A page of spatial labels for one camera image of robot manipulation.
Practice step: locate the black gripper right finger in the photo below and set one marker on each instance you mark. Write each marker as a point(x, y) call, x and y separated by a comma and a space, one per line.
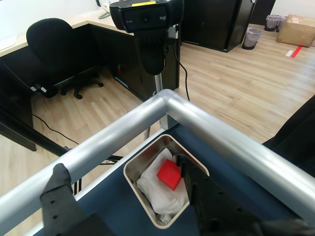
point(216, 209)

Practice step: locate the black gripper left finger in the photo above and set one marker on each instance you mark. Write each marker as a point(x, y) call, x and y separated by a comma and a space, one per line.
point(59, 211)

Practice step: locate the red cube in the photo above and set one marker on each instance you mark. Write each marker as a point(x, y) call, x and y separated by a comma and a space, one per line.
point(168, 175)

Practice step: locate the beige rounded box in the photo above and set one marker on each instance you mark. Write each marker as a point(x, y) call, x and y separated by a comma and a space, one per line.
point(140, 164)

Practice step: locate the brown cardboard box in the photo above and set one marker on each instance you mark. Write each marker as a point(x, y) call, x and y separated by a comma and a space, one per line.
point(296, 30)

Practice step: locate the black chair backrest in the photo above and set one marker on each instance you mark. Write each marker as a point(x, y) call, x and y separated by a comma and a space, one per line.
point(295, 137)

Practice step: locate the silver webcam pole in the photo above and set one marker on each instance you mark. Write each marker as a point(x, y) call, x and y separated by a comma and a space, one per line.
point(158, 83)

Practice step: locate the black office chair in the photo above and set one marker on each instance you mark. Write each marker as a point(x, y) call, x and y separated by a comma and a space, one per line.
point(51, 54)

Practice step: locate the black desk with wooden top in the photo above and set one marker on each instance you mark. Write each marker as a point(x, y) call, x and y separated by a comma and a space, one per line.
point(110, 49)

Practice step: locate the grey bin with bag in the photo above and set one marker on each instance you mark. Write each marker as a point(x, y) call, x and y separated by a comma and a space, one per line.
point(252, 38)
point(273, 22)

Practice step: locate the black cabinet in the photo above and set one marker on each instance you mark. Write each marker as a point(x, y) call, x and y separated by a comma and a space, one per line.
point(216, 22)

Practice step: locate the black logitech webcam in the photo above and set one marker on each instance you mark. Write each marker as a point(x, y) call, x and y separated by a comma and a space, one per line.
point(147, 17)

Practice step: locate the aluminium frame pipe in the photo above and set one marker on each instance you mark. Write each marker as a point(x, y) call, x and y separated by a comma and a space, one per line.
point(98, 145)
point(233, 137)

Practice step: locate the black webcam mount clip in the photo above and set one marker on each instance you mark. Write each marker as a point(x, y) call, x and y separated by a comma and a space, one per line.
point(152, 51)

